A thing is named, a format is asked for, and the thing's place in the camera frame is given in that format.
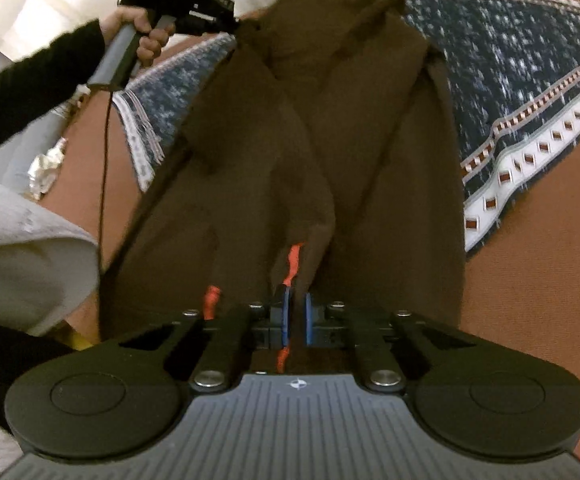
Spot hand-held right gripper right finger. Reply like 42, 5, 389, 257
305, 291, 476, 394

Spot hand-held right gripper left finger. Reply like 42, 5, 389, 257
120, 286, 292, 393

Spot dark brown pants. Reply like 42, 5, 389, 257
97, 0, 468, 376

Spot person's left forearm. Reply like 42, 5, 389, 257
0, 20, 110, 163

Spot person's left hand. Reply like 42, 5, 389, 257
100, 7, 176, 67

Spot white sheer curtain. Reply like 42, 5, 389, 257
0, 0, 436, 88

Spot grey bolster pillow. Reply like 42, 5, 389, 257
0, 105, 78, 196

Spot crumpled white paper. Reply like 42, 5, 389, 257
27, 137, 68, 201

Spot person's grey top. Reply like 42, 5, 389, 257
0, 165, 101, 336

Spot person's dark trouser leg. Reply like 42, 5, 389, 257
0, 317, 93, 428

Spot navy patterned mat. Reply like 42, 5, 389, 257
112, 0, 580, 256

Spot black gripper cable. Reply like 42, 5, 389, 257
97, 89, 115, 273

